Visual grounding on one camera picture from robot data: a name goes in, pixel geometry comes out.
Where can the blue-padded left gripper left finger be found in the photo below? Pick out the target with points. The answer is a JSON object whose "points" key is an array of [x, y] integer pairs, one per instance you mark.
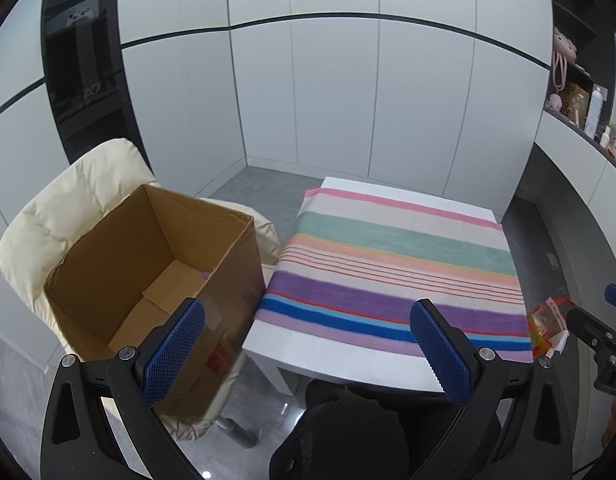
{"points": [[77, 441]]}

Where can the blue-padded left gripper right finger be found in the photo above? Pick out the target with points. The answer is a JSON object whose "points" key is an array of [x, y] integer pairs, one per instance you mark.
{"points": [[512, 423]]}

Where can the person's right hand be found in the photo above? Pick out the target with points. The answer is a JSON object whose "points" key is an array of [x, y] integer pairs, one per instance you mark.
{"points": [[610, 430]]}

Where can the red and white snack bag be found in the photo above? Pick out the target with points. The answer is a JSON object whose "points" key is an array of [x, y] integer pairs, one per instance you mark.
{"points": [[548, 327]]}

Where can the white spray bottle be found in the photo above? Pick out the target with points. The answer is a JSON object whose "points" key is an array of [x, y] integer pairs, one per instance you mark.
{"points": [[595, 106]]}

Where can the brown cardboard box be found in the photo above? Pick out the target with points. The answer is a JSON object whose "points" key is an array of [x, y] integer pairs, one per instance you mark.
{"points": [[133, 269]]}

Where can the brown patterned box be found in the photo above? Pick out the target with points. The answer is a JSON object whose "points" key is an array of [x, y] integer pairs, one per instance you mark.
{"points": [[575, 103]]}

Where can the striped colourful cloth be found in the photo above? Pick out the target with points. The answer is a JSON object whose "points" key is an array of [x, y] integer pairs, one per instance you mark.
{"points": [[356, 264]]}

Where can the pink plush bag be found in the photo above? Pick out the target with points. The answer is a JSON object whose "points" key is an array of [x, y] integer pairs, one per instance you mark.
{"points": [[564, 54]]}

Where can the black glossy wall panel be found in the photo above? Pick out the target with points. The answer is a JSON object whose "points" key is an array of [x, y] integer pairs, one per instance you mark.
{"points": [[85, 76]]}

